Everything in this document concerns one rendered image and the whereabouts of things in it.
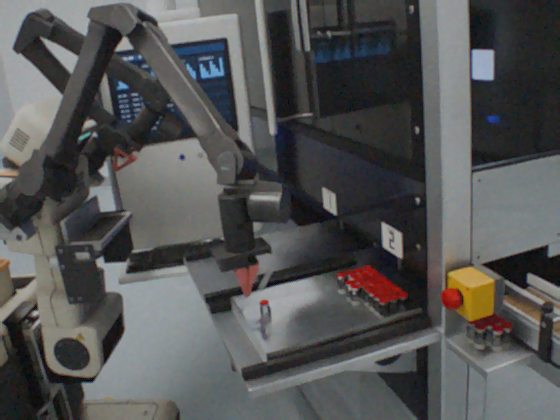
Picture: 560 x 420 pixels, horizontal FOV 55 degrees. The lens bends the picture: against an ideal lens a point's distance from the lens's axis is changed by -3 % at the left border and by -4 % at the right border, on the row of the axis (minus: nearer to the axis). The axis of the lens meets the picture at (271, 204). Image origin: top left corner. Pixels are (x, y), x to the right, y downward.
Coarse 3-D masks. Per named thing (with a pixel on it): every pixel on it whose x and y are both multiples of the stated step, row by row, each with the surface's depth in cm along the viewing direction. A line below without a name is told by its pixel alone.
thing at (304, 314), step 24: (360, 264) 136; (288, 288) 131; (312, 288) 133; (336, 288) 132; (240, 312) 120; (288, 312) 124; (312, 312) 123; (336, 312) 122; (360, 312) 120; (408, 312) 112; (264, 336) 115; (288, 336) 114; (312, 336) 113; (336, 336) 107; (264, 360) 106
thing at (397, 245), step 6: (384, 228) 124; (390, 228) 121; (384, 234) 124; (390, 234) 121; (396, 234) 119; (384, 240) 125; (396, 240) 119; (384, 246) 125; (396, 246) 120; (396, 252) 120
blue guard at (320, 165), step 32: (256, 128) 209; (288, 160) 180; (320, 160) 153; (352, 160) 133; (320, 192) 158; (352, 192) 137; (384, 192) 121; (416, 192) 108; (416, 224) 110; (416, 256) 112
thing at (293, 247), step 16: (320, 224) 168; (336, 224) 170; (272, 240) 164; (288, 240) 165; (304, 240) 164; (320, 240) 163; (336, 240) 161; (352, 240) 160; (256, 256) 156; (272, 256) 155; (288, 256) 154; (304, 256) 153; (320, 256) 152; (336, 256) 143; (352, 256) 144; (368, 256) 146; (288, 272) 139
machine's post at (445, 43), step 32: (448, 0) 89; (448, 32) 91; (448, 64) 92; (448, 96) 94; (448, 128) 96; (448, 160) 97; (448, 192) 99; (448, 224) 101; (448, 256) 103; (448, 320) 107; (448, 352) 109; (448, 384) 112; (448, 416) 115
